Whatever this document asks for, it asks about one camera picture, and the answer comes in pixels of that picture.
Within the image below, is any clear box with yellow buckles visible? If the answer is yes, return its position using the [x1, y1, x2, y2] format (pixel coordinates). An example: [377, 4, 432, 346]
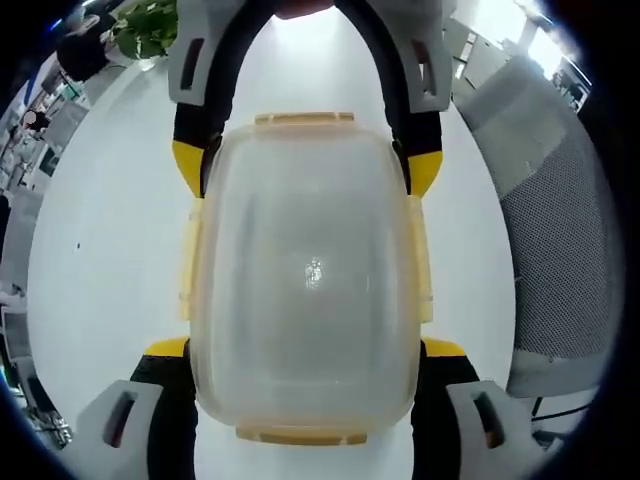
[177, 110, 434, 446]

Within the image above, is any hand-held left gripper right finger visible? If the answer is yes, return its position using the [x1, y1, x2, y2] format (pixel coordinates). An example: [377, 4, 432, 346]
[409, 337, 546, 480]

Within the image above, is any grey mesh office chair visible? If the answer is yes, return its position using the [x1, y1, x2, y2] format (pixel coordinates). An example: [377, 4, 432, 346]
[456, 53, 622, 400]

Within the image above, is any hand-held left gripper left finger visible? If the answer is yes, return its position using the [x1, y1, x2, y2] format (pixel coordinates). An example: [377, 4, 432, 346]
[73, 335, 202, 480]

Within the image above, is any green potted plant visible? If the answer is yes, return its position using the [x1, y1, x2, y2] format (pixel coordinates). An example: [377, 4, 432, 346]
[111, 0, 180, 62]

